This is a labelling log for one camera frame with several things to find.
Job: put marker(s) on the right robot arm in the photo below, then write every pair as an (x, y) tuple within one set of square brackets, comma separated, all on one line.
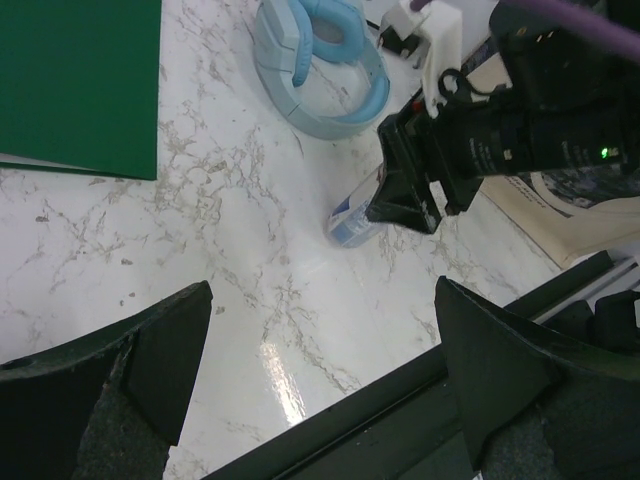
[(571, 103)]

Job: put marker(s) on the green ring binder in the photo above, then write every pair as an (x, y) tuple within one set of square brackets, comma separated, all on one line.
[(79, 86)]

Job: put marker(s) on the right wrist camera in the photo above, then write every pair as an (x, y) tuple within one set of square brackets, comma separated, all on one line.
[(439, 27)]

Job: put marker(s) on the blue headphones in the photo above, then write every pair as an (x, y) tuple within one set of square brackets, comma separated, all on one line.
[(320, 66)]

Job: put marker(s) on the silver beverage can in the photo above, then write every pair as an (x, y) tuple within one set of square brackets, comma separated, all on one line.
[(348, 226)]

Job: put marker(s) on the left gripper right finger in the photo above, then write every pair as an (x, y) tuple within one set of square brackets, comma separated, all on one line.
[(535, 402)]

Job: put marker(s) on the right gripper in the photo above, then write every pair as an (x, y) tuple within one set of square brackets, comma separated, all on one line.
[(433, 166)]

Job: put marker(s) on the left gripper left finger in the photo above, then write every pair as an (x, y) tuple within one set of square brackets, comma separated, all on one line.
[(109, 404)]

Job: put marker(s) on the beige canvas bag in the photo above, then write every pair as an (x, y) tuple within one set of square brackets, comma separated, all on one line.
[(563, 231)]

